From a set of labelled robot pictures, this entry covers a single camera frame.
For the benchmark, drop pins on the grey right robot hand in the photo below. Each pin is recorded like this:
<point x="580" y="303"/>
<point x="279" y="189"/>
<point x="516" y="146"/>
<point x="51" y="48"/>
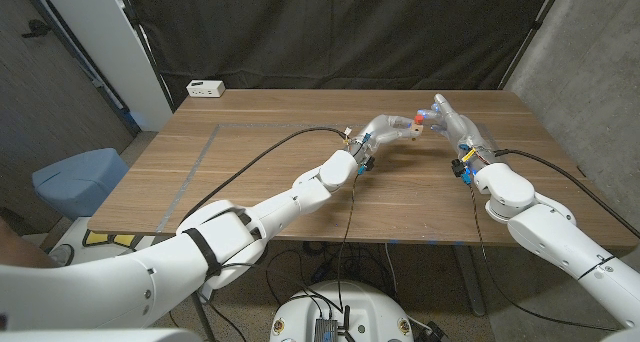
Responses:
<point x="465" y="134"/>

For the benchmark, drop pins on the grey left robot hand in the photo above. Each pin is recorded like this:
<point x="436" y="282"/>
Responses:
<point x="380" y="129"/>

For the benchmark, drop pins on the wooden block with holes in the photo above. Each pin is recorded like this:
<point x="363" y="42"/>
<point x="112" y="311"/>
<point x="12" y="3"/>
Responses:
<point x="417" y="130"/>

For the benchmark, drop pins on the red-headed screw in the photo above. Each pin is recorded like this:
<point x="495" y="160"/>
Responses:
<point x="419" y="118"/>

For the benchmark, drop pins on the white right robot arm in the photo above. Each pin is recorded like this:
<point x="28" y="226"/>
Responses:
<point x="550" y="237"/>

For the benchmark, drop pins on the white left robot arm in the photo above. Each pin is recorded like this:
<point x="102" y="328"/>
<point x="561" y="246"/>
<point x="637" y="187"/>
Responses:
<point x="100" y="287"/>

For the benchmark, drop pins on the black backdrop curtain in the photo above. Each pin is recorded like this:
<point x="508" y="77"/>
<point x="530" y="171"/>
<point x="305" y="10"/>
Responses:
<point x="325" y="32"/>

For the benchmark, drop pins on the black backdrop stand pole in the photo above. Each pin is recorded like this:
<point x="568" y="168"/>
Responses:
<point x="142" y="37"/>
<point x="534" y="26"/>

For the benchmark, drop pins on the grey table leg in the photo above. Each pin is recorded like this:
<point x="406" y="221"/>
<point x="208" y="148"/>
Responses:
<point x="470" y="282"/>

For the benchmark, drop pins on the white robot torso base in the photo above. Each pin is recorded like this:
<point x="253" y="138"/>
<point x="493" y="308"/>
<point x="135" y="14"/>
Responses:
<point x="370" y="307"/>

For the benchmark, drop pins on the white power strip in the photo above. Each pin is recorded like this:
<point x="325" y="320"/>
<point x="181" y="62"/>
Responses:
<point x="205" y="88"/>

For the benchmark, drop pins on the black antenna stub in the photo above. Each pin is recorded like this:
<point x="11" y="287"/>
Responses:
<point x="346" y="317"/>

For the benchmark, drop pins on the small grey electronics box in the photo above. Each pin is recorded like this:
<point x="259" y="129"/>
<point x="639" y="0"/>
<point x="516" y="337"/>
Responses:
<point x="325" y="329"/>

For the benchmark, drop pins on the white cabinet panel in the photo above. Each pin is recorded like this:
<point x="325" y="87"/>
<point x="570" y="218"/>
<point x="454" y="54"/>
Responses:
<point x="115" y="47"/>

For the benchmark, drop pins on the blue padded stool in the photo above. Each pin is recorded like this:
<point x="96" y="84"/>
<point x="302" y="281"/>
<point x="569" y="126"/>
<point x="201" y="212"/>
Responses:
<point x="75" y="179"/>

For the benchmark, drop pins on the grey sneaker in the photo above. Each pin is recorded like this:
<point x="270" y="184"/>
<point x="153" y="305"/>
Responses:
<point x="62" y="254"/>

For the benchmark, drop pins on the white floor base plate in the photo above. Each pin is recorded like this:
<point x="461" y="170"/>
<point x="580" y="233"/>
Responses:
<point x="75" y="229"/>

